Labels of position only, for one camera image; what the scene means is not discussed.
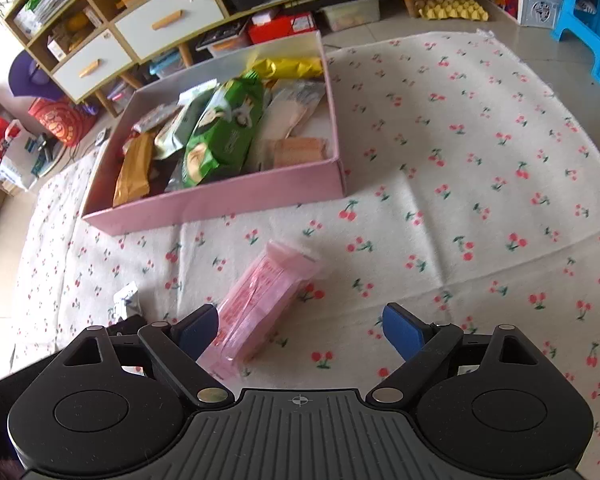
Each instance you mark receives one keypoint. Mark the gold foil snack bar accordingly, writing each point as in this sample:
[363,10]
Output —
[133,180]

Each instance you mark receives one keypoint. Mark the cherry print tablecloth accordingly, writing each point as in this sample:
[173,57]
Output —
[473,199]

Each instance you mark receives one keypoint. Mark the small blue white packet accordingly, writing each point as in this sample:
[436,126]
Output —
[126,303]

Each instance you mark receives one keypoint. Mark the purple hat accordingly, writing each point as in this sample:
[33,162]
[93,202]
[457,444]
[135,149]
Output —
[26,78]

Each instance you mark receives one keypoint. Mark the yellow snack packet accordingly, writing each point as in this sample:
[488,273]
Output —
[287,68]

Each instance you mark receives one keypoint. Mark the red cardboard box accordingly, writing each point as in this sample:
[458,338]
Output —
[282,26]

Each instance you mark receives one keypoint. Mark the green snack bag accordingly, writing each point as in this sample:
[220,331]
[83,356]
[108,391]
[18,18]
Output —
[219,144]

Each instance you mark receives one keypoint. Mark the pink cardboard box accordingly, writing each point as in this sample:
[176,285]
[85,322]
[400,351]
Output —
[259,186]

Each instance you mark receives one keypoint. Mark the pink wafer packet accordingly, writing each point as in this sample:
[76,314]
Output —
[253,306]

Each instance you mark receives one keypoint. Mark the red paper bag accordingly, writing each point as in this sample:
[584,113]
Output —
[64,119]

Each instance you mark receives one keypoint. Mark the wooden white drawer cabinet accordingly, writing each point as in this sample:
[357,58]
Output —
[127,35]

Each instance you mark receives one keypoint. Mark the clear plastic storage bin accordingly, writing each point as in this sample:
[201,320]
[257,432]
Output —
[167,64]

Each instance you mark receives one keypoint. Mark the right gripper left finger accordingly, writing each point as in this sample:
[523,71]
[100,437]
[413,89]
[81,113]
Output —
[140,363]

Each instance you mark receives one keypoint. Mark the pale green snack packet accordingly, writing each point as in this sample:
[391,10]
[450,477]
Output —
[174,135]

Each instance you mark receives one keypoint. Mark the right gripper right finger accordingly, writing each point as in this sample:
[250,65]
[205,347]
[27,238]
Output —
[432,353]

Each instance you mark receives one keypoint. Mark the orange white snack packet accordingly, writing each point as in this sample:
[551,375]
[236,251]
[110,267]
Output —
[293,103]

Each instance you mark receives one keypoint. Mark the yellow egg tray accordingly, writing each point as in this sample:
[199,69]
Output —
[438,10]

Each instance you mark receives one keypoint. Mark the clear wafer packet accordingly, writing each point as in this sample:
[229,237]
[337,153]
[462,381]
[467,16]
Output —
[298,151]

